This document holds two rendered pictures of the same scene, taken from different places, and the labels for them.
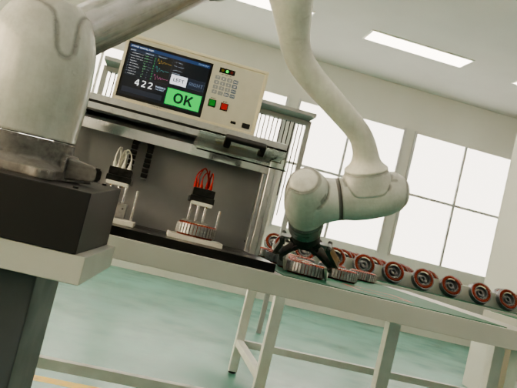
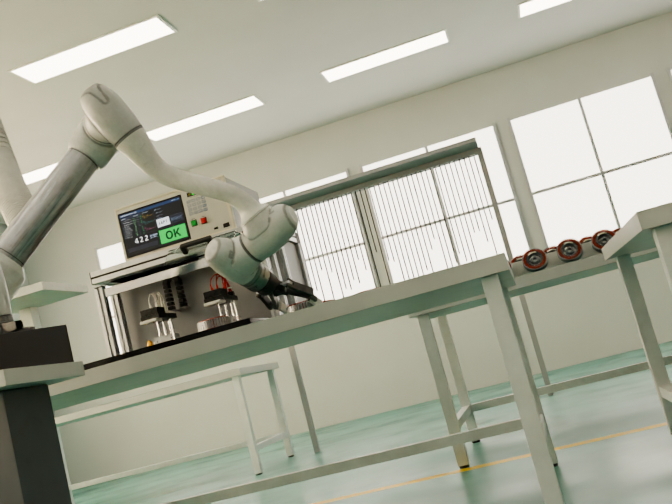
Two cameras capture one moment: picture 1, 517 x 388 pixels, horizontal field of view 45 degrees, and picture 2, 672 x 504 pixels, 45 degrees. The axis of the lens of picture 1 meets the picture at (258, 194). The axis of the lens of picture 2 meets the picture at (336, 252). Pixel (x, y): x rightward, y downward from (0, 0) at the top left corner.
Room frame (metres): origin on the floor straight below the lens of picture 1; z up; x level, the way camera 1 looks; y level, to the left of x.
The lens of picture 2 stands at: (-0.66, -1.23, 0.54)
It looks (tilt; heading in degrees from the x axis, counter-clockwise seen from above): 8 degrees up; 20
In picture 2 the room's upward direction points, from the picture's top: 15 degrees counter-clockwise
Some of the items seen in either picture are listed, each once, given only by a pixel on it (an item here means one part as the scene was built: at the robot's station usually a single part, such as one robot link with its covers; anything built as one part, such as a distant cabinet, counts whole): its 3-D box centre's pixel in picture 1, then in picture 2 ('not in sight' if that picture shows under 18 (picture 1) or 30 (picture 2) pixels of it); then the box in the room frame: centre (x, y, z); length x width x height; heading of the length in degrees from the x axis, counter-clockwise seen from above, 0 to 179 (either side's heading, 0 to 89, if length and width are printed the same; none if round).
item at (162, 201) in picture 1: (162, 182); (203, 301); (1.97, 0.30, 0.92); 0.66 x 0.01 x 0.30; 99
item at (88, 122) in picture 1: (172, 144); (179, 270); (1.81, 0.28, 1.03); 0.62 x 0.01 x 0.03; 99
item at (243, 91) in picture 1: (188, 96); (195, 225); (2.04, 0.30, 1.22); 0.44 x 0.39 x 0.20; 99
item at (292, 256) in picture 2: not in sight; (296, 282); (2.16, 0.00, 0.91); 0.28 x 0.03 x 0.32; 9
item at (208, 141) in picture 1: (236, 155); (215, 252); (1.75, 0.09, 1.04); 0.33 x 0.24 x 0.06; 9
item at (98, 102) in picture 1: (175, 132); (199, 257); (2.03, 0.31, 1.09); 0.68 x 0.44 x 0.05; 99
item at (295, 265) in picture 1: (305, 269); (304, 308); (1.75, -0.18, 0.77); 0.11 x 0.11 x 0.04
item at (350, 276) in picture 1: (340, 274); not in sight; (2.00, -0.32, 0.77); 0.11 x 0.11 x 0.04
